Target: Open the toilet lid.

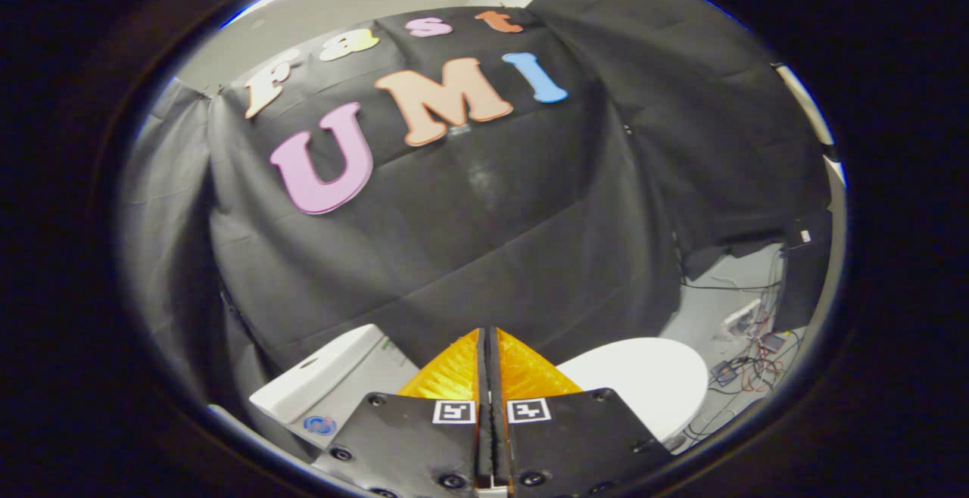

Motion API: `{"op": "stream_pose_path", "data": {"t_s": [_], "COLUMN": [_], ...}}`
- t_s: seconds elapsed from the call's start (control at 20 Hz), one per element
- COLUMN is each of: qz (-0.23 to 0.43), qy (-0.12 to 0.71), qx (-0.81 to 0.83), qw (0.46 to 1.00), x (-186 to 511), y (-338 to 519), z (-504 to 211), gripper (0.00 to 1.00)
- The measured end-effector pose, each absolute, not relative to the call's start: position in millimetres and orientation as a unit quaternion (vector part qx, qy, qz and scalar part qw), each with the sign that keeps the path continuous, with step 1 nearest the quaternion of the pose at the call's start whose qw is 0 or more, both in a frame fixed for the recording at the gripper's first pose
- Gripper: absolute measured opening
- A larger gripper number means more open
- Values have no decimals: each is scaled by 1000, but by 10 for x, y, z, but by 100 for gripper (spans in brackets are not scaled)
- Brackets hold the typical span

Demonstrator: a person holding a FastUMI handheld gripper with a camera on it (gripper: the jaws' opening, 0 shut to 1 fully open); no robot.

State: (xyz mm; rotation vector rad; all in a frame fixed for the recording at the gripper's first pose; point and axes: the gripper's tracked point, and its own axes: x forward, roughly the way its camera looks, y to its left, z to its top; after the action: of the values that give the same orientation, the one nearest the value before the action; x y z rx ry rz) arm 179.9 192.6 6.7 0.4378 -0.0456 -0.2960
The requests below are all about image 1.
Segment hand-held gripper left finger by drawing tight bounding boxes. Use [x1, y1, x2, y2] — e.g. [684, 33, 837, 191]
[314, 327, 494, 497]

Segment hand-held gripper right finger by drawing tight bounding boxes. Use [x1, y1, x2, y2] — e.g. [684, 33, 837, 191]
[488, 326, 675, 496]

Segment white toilet lid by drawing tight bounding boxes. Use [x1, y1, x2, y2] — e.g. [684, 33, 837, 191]
[556, 338, 710, 443]

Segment white toilet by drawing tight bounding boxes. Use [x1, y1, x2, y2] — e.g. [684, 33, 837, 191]
[248, 324, 422, 462]

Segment white power strip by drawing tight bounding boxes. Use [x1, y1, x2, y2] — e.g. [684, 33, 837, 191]
[721, 299, 762, 338]

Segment black backdrop cloth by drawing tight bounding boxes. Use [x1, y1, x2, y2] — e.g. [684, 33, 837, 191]
[121, 0, 833, 408]

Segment thin floor cables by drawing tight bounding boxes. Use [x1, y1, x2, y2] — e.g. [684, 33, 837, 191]
[680, 275, 805, 442]

